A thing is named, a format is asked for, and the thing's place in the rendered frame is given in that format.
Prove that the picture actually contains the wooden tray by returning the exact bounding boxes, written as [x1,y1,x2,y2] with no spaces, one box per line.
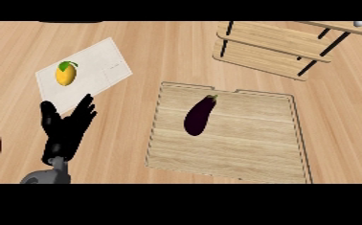
[144,80,314,185]

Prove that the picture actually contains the wooden tiered shelf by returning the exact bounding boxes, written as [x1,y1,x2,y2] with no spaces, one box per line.
[212,20,362,82]

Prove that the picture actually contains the dark purple eggplant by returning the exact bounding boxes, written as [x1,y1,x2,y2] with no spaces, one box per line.
[182,94,219,137]

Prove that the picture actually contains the yellow mango with green leaf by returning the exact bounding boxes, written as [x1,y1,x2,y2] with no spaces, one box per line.
[54,60,82,87]

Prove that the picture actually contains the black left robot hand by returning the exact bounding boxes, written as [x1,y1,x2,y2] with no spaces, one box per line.
[40,93,100,166]

